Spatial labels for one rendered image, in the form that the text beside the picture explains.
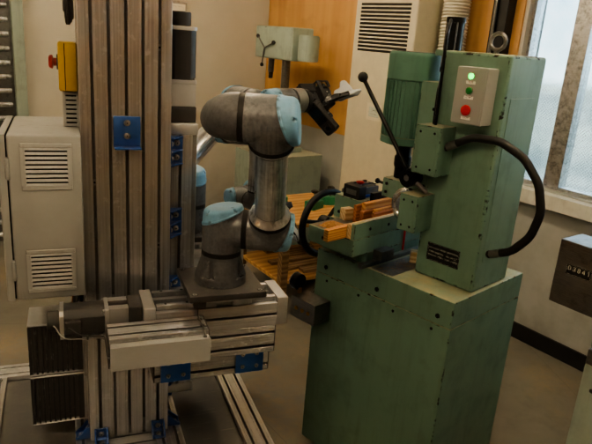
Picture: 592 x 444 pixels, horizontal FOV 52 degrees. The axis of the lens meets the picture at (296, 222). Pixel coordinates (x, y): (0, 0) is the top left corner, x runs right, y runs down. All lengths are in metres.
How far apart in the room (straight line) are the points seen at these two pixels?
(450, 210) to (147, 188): 0.93
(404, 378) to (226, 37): 3.58
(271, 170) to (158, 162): 0.44
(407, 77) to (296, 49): 2.24
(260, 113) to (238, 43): 3.74
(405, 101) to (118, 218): 0.99
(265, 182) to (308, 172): 2.89
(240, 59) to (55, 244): 3.55
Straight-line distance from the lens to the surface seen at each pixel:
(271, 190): 1.55
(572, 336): 3.46
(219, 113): 1.40
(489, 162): 1.86
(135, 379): 2.07
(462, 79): 1.83
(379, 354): 2.12
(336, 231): 1.96
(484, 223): 1.90
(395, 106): 2.07
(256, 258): 3.78
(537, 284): 3.50
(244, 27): 5.14
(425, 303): 1.93
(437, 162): 1.86
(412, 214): 1.91
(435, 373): 2.00
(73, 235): 1.80
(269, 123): 1.38
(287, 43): 4.24
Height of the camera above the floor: 1.53
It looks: 17 degrees down
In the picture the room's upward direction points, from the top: 4 degrees clockwise
